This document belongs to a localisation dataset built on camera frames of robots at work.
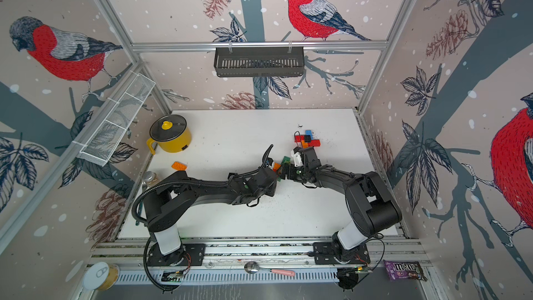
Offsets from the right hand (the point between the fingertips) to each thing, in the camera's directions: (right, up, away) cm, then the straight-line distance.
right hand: (284, 171), depth 92 cm
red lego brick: (+8, +14, +12) cm, 20 cm away
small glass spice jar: (-56, -1, -9) cm, 56 cm away
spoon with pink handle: (-13, -30, -20) cm, 38 cm away
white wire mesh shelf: (-73, +15, -11) cm, 76 cm away
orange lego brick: (+11, +11, +9) cm, 18 cm away
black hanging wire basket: (-13, +55, +14) cm, 58 cm away
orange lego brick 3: (-50, +1, +5) cm, 51 cm away
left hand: (-3, -3, -3) cm, 5 cm away
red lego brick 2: (+16, +12, +13) cm, 24 cm away
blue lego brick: (+14, +17, +15) cm, 26 cm away
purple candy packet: (+39, -29, -24) cm, 54 cm away
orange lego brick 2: (-4, +4, -7) cm, 9 cm away
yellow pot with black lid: (-55, +17, +5) cm, 58 cm away
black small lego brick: (+12, +14, +8) cm, 21 cm away
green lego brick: (+1, +4, +5) cm, 7 cm away
